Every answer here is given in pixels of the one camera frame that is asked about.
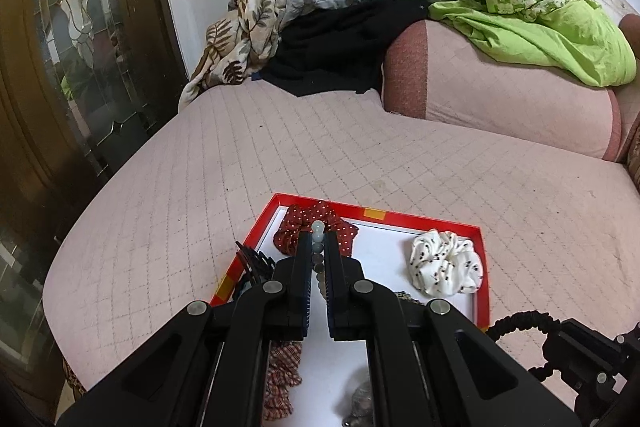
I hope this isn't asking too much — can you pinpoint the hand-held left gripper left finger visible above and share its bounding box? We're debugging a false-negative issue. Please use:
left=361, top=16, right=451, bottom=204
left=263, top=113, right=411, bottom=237
left=57, top=231, right=314, bottom=427

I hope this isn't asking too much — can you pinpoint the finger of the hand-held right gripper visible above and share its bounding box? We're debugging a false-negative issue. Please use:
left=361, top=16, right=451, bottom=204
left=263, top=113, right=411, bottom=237
left=542, top=322, right=626, bottom=393

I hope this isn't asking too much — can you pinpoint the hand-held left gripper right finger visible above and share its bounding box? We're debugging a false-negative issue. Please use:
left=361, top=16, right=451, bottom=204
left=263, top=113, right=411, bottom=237
left=324, top=231, right=581, bottom=427

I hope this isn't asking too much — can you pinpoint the black hair claw clip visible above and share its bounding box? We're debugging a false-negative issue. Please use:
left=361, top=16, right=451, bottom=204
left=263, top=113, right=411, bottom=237
left=234, top=241, right=277, bottom=293

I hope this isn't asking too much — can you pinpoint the red tray with white inside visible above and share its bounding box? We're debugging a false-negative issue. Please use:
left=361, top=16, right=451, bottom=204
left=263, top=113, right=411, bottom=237
left=209, top=193, right=491, bottom=427

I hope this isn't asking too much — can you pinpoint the black hair tie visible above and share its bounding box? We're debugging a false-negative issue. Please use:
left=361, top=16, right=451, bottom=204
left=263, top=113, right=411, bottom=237
left=486, top=311, right=566, bottom=380

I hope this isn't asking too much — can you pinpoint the pale bead bracelet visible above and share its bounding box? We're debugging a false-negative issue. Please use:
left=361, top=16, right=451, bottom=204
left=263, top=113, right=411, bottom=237
left=310, top=220, right=330, bottom=298

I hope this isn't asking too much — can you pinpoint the pink plaid scrunchie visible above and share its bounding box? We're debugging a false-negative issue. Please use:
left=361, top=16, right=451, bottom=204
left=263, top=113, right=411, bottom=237
left=262, top=341, right=303, bottom=423

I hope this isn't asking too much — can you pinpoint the black sheer scrunchie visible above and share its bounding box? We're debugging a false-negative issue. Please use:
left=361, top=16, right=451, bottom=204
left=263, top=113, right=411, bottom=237
left=342, top=379, right=373, bottom=427

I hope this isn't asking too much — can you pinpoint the red polka dot scrunchie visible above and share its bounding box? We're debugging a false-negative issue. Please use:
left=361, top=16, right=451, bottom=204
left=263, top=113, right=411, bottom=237
left=272, top=201, right=360, bottom=258

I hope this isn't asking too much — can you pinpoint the white printed scrunchie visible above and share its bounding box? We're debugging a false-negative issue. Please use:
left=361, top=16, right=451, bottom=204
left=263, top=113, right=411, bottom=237
left=404, top=229, right=485, bottom=297

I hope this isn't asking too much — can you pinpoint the pink quilted bed cover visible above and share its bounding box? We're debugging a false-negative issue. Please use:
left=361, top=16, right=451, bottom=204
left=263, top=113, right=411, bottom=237
left=42, top=84, right=640, bottom=427

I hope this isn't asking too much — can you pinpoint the reddish patterned cushion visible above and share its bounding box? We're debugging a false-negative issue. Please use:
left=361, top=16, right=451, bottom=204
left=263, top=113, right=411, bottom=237
left=619, top=13, right=640, bottom=198

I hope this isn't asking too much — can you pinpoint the black cloth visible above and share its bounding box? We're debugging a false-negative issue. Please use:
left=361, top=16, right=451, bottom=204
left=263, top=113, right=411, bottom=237
left=252, top=0, right=431, bottom=98

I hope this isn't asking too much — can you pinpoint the pink bolster cushion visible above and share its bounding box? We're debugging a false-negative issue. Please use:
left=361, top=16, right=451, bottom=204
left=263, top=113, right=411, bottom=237
left=381, top=19, right=623, bottom=162

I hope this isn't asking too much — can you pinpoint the leaf print blanket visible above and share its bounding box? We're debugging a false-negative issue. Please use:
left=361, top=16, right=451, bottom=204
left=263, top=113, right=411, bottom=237
left=177, top=0, right=291, bottom=112

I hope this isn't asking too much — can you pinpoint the green blanket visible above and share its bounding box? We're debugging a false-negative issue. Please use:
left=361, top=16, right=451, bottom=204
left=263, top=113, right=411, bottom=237
left=429, top=0, right=638, bottom=88

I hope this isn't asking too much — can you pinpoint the wooden door with glass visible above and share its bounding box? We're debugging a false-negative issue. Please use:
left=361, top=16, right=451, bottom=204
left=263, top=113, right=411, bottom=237
left=0, top=0, right=188, bottom=408

